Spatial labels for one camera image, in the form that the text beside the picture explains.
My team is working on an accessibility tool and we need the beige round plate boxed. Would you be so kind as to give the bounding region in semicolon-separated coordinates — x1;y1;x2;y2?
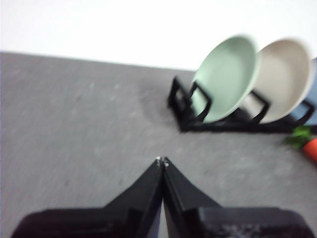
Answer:
244;38;314;124

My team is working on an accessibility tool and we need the orange carrot with green leaves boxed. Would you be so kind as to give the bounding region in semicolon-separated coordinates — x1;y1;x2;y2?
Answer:
284;126;317;165

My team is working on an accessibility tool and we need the blue round plate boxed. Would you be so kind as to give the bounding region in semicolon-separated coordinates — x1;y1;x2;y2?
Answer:
289;57;317;122

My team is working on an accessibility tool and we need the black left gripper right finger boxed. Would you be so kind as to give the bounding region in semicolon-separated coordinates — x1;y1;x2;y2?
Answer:
162;156;316;238

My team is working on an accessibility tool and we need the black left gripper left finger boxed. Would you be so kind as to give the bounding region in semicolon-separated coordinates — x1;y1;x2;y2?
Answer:
11;156;164;238

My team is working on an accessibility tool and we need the green round plate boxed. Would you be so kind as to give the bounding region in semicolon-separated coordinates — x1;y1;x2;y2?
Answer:
192;34;261;123

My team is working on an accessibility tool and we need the black plate rack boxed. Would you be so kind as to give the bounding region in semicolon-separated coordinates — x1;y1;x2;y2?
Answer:
167;75;317;133

